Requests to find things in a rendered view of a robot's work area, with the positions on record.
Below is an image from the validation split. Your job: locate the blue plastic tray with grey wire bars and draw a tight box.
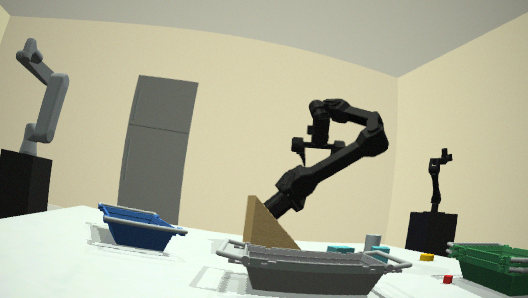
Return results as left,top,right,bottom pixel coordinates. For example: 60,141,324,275
98,202,188,252

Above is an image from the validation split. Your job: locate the small red block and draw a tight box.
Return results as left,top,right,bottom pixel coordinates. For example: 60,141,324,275
443,275,453,284

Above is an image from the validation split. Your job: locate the small light blue block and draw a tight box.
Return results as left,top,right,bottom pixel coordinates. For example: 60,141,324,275
371,246,390,264
326,245,355,254

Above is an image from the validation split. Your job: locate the yellow short cylinder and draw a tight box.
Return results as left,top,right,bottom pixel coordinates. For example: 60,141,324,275
420,253,434,261

